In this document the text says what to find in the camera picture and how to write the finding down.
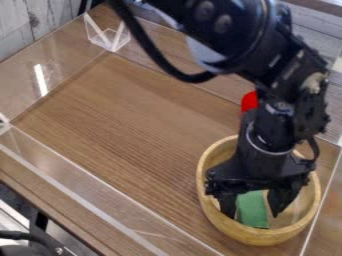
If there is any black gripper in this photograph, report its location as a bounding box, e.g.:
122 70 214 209
204 110 317 219

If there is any green rectangular block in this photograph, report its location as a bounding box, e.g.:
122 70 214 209
237 191 270 229

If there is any brown wooden bowl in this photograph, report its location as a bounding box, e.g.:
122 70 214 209
196 135 322 246

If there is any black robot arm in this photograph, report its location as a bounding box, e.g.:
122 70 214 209
108 0 330 217

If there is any red knitted strawberry toy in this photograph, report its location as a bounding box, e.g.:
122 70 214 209
241 91 258 113

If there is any clear acrylic tray wall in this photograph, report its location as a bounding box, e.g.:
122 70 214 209
0 114 223 256

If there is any black table clamp mount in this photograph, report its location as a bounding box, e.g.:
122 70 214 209
29 211 78 256

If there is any black cable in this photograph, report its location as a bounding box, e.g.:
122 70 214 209
0 230 38 244

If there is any clear acrylic corner bracket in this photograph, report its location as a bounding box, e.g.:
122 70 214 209
83 14 131 53

